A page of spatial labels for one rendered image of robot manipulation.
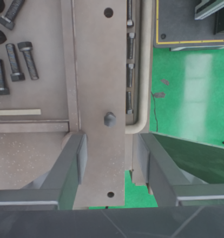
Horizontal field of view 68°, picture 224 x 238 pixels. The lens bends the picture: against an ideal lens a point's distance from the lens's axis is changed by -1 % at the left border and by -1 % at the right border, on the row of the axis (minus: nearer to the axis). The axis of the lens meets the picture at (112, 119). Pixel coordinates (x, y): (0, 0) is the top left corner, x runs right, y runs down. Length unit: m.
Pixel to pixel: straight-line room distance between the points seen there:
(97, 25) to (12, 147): 0.24
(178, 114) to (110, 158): 1.56
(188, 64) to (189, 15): 0.48
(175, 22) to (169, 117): 0.86
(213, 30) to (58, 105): 1.40
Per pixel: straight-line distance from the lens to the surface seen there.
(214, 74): 1.94
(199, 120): 1.94
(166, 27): 1.42
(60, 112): 0.29
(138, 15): 0.43
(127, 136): 0.43
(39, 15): 0.30
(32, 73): 0.28
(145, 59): 0.39
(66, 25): 0.27
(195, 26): 1.50
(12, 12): 0.30
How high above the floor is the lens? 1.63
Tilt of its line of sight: 75 degrees down
